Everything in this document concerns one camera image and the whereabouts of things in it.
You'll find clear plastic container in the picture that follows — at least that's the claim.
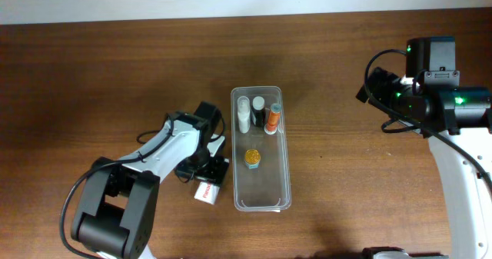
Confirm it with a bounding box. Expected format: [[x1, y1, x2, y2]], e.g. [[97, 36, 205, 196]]
[[231, 86, 291, 212]]

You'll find white Panadol box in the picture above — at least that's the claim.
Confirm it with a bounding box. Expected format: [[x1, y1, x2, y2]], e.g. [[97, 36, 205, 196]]
[[194, 181, 220, 205]]

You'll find orange tablet tube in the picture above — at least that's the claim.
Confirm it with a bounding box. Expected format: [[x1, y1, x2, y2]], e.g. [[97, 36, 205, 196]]
[[264, 103, 281, 134]]

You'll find white pump bottle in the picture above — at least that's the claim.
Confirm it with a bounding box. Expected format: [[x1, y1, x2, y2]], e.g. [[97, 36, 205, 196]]
[[238, 96, 251, 134]]

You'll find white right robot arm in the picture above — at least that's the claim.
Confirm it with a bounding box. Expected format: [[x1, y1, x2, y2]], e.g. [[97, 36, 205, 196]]
[[356, 36, 491, 258]]

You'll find gold lid small jar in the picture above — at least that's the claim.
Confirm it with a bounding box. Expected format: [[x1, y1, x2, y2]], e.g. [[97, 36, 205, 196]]
[[244, 149, 261, 169]]

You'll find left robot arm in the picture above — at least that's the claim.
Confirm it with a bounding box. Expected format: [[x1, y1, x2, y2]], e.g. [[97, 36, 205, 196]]
[[59, 101, 229, 258]]

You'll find dark bottle white cap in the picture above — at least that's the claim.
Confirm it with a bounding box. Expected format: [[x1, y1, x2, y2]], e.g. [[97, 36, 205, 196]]
[[251, 96, 266, 127]]

